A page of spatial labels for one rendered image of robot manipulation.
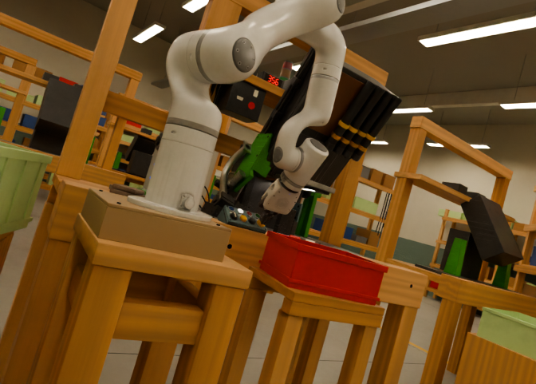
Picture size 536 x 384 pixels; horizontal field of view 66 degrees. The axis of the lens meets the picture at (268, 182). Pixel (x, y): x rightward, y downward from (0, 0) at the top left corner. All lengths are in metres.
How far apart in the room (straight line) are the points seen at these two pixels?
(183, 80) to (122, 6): 0.95
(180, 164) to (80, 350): 0.39
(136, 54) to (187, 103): 11.11
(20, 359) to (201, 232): 0.66
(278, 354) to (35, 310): 0.64
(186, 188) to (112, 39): 1.07
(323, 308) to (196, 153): 0.55
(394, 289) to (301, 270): 0.78
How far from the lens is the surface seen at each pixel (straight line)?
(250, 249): 1.38
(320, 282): 1.17
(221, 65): 0.89
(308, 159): 1.22
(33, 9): 11.75
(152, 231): 0.82
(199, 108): 0.90
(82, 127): 1.80
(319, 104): 1.26
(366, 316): 1.27
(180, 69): 0.99
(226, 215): 1.35
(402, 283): 1.87
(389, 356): 1.97
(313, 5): 1.16
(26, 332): 1.29
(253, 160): 1.61
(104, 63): 1.83
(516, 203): 11.00
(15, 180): 0.93
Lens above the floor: 0.99
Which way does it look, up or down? 3 degrees up
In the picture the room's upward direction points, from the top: 16 degrees clockwise
